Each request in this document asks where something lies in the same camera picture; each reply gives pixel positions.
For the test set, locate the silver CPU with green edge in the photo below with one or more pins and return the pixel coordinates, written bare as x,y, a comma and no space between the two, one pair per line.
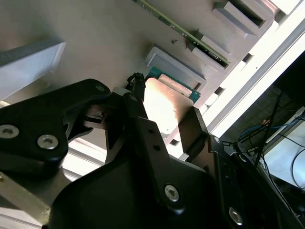
164,105

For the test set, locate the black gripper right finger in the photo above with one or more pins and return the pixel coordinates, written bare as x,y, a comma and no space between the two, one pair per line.
226,181

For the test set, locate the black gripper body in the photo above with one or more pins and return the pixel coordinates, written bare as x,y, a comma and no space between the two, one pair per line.
114,198

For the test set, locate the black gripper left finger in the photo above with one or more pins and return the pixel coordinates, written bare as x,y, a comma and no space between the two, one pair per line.
35,124

